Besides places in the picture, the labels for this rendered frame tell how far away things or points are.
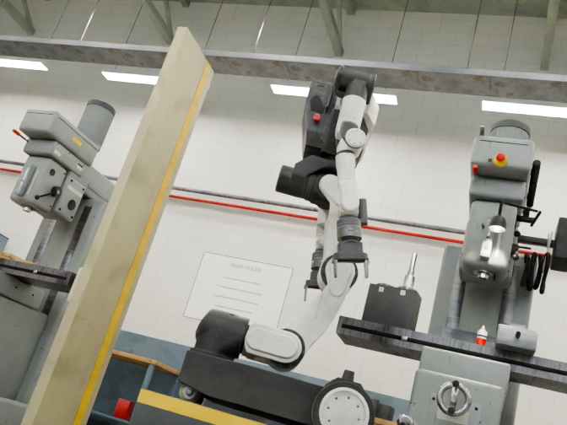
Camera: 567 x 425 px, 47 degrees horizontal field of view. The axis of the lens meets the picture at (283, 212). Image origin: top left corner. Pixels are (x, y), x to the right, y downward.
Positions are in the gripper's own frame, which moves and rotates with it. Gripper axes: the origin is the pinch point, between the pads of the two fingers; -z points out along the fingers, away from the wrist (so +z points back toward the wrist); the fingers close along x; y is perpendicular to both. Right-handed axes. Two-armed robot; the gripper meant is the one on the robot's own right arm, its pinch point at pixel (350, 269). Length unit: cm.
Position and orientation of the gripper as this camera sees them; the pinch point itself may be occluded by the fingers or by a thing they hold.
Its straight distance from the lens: 230.9
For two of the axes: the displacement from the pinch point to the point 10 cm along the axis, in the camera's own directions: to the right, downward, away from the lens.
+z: -0.1, -9.3, 3.6
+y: -1.0, 3.6, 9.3
